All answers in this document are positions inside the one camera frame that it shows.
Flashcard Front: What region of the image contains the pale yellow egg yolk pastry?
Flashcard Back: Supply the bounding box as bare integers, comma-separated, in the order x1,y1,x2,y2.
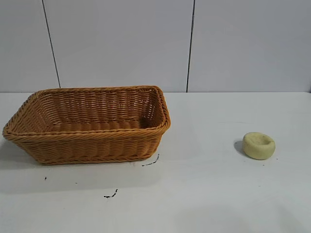
242,132,276,161

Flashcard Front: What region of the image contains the brown woven wicker basket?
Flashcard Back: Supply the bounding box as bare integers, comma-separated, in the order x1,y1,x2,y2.
2,85,172,166

